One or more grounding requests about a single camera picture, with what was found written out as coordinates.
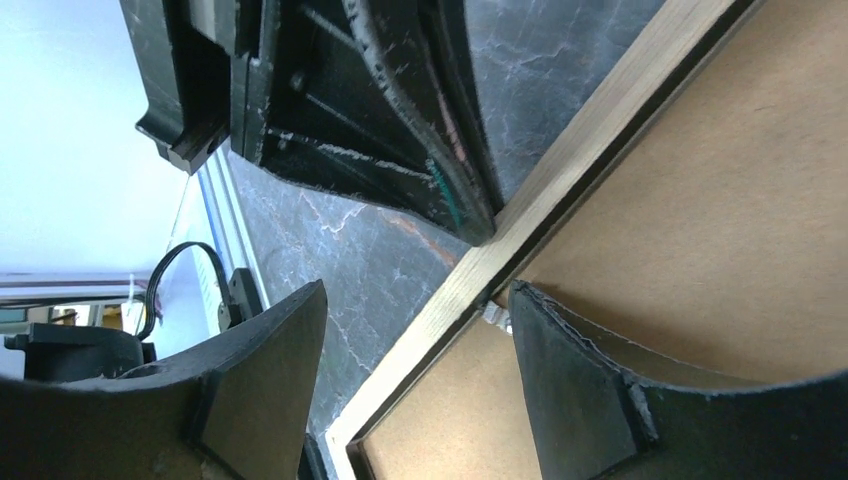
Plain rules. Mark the brown frame backing board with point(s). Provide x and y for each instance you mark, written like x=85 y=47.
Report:
x=721 y=238

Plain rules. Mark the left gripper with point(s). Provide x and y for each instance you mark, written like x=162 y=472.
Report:
x=370 y=100

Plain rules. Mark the black wooden picture frame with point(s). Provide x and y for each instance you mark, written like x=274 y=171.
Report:
x=665 y=56

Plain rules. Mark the aluminium rail frame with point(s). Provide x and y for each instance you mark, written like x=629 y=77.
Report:
x=229 y=233

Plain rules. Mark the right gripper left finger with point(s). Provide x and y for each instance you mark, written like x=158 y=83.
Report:
x=235 y=406

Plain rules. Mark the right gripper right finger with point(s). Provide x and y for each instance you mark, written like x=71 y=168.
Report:
x=602 y=406

